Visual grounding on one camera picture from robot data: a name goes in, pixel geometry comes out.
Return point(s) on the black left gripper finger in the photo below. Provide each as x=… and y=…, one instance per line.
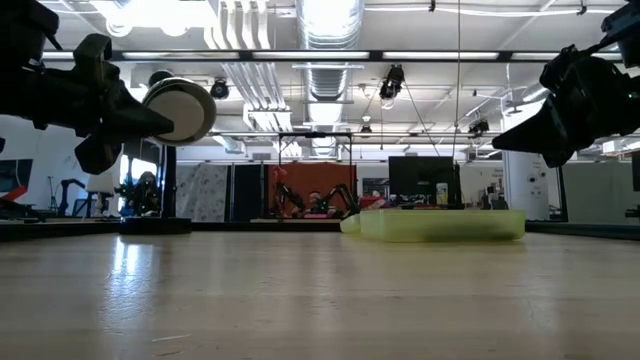
x=137, y=107
x=135, y=129

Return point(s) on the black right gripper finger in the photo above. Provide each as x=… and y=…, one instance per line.
x=535, y=122
x=540, y=140

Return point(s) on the yellow-green transparent supply box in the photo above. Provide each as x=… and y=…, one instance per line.
x=440, y=225

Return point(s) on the red robot arm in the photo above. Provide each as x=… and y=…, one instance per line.
x=281, y=182

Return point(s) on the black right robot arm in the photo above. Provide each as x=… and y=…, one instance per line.
x=627, y=35

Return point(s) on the black background robot arm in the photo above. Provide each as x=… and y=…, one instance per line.
x=342, y=192

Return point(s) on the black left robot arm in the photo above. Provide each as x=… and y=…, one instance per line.
x=20, y=95

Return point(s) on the bright window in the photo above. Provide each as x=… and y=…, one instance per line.
x=142, y=165

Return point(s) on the white round column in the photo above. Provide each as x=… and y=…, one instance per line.
x=525, y=185

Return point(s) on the round white lamp on stand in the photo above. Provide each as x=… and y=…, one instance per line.
x=187, y=107

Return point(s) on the black ceiling spotlight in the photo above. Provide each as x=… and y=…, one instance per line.
x=220, y=89
x=392, y=82
x=479, y=126

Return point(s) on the dark robot green lights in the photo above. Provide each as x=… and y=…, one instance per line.
x=145, y=195

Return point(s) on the white shade floor lamp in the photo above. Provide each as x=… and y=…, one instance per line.
x=100, y=187

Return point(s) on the grey partition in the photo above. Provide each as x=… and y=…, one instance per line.
x=595, y=192

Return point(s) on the white patterned partition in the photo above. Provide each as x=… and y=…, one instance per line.
x=202, y=192

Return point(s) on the black monitor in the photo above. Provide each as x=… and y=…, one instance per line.
x=420, y=175

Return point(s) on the dark partition panel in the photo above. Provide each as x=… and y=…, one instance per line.
x=247, y=192

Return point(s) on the black overhead light bar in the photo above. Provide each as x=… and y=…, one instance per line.
x=375, y=56

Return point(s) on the red container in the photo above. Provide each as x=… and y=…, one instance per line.
x=372, y=201

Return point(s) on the dark wall picture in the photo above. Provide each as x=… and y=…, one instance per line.
x=15, y=175

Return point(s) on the orange partition wall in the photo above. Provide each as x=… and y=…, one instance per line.
x=315, y=175

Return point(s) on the silver ventilation duct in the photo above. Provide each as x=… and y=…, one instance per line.
x=327, y=25

